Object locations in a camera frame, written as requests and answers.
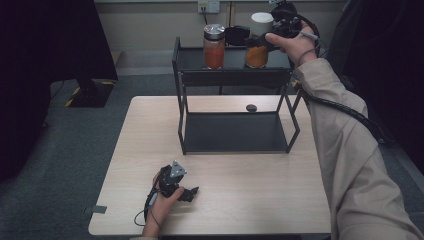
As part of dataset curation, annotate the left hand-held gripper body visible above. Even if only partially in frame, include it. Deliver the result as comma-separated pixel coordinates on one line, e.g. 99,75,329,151
157,160,188,198

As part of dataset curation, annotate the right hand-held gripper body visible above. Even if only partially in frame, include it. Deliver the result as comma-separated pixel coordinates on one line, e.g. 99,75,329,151
269,0,303,39

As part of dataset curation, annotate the white lid spice jar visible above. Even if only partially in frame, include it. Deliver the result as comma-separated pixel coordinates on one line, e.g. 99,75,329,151
244,11,275,70

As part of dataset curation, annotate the silver lid spice jar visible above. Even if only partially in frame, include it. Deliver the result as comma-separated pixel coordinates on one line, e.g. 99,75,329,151
202,23,227,71

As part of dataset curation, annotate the black metal shelf rack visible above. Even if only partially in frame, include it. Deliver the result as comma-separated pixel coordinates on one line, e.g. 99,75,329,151
171,35,318,156

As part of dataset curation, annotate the person's left hand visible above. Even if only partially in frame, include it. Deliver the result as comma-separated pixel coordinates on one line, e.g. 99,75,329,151
142,169,185,239

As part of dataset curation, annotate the person's right hand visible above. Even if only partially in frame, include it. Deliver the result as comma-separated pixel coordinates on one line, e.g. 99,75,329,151
265,21,320,68

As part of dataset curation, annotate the black chair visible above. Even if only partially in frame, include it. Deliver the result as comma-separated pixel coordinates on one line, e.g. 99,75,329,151
224,25,251,47

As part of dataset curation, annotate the dark curtain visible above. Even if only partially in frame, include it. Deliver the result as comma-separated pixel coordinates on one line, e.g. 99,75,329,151
0,0,119,184
343,0,424,167

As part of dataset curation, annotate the black stand base striped tape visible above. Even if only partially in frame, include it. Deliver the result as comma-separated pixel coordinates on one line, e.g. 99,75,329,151
64,77,116,109

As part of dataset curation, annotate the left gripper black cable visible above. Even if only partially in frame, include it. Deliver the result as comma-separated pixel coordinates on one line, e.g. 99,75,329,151
133,186,163,232

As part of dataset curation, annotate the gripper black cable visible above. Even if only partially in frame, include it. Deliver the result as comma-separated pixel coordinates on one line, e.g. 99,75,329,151
133,186,163,232
275,8,397,147

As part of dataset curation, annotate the white wall outlet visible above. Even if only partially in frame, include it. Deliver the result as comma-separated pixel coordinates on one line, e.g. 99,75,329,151
197,0,221,15

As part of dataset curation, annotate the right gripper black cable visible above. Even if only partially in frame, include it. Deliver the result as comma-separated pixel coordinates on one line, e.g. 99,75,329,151
275,8,397,147

